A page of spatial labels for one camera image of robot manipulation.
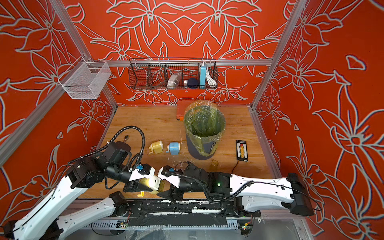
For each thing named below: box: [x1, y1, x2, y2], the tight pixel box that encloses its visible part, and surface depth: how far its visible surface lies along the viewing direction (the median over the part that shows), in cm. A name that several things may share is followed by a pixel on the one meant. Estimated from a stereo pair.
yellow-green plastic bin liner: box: [183, 99, 226, 156], surface depth 83 cm
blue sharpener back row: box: [165, 142, 181, 155], surface depth 90 cm
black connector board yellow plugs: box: [236, 140, 248, 162], surface depth 94 cm
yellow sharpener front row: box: [137, 175, 165, 197], surface depth 56 cm
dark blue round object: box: [187, 78, 200, 90], surface depth 97 cm
